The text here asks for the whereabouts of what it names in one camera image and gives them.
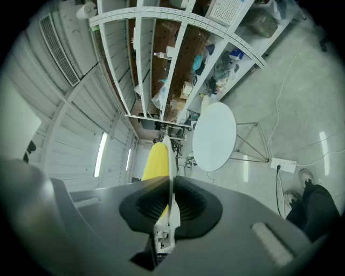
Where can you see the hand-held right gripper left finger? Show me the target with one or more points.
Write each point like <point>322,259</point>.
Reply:
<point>89,231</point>

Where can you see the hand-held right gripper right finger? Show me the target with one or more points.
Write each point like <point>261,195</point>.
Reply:
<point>231,237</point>

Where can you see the yellow banana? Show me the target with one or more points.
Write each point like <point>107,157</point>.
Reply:
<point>157,161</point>

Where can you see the round white table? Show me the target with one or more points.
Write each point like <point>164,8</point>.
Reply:
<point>214,134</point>

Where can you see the white sneaker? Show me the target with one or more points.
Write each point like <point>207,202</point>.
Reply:
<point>290,196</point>
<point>306,175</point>

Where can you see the ceiling strip light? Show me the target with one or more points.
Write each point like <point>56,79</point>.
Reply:
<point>101,153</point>
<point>128,159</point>

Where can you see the person's black trousers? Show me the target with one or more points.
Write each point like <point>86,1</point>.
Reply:
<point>315,213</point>

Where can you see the white power strip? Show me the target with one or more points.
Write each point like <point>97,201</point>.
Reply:
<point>285,164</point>

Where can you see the white power strip lead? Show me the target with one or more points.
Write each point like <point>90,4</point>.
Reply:
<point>323,158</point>

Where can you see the cream plastic trash bin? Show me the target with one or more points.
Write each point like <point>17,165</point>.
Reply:
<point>206,103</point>

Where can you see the heap of colourful bags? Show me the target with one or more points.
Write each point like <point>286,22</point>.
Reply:
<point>223,72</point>

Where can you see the teal cloth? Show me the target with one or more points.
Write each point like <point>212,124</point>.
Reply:
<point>198,63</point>

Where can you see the blue box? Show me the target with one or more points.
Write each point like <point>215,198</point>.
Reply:
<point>237,54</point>

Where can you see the white air conditioner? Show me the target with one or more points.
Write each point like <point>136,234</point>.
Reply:
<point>75,45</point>

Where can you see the brown pegboard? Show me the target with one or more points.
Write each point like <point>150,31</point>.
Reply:
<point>186,54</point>

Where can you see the white bottle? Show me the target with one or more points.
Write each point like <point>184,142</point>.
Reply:
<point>161,54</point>

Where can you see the dark green bag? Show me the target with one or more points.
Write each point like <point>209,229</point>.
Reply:
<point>261,24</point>

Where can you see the white paper roll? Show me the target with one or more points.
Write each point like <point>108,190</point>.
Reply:
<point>86,10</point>

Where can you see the white perforated basket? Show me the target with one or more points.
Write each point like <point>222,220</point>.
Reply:
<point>226,10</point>

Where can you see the white metal shelf unit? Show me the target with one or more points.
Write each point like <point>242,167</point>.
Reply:
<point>161,14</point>

